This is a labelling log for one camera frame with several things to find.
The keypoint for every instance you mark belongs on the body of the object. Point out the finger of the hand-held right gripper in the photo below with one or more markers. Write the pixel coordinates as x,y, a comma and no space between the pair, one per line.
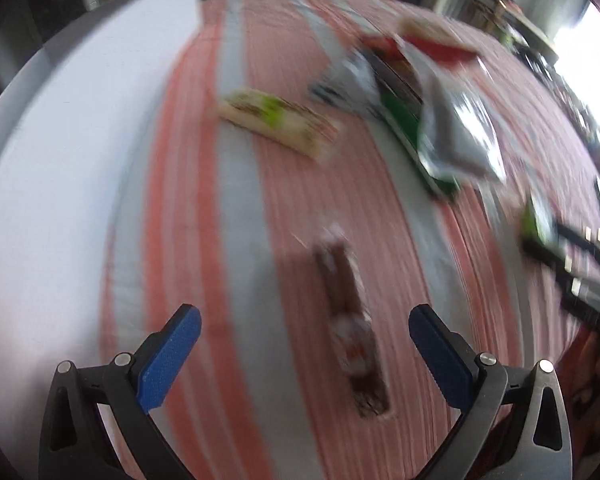
587,245
562,272

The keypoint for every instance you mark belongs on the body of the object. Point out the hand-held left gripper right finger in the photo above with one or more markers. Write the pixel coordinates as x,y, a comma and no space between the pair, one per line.
442,355

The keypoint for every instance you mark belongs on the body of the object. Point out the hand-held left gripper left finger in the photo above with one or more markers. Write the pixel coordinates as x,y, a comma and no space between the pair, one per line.
167,360

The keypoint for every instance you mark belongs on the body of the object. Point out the small green snack packet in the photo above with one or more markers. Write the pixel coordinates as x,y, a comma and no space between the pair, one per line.
536,220

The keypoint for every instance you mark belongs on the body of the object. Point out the dark brown snack bar packet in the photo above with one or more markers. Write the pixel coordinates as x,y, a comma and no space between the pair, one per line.
352,330

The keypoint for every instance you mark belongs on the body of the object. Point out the white snack bag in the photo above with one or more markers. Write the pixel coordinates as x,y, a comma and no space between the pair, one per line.
347,82

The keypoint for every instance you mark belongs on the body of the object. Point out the silver snack bag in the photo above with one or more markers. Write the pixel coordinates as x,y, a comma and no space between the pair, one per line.
455,130

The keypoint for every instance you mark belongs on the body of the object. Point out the striped orange grey cloth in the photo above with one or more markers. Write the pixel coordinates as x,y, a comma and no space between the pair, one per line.
305,210

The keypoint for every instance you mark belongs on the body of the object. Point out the red snack packet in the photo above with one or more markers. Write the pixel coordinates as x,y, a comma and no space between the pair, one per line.
437,40

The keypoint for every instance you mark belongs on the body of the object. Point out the beige sandwich packet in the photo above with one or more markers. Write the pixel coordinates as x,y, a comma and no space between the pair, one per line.
277,120

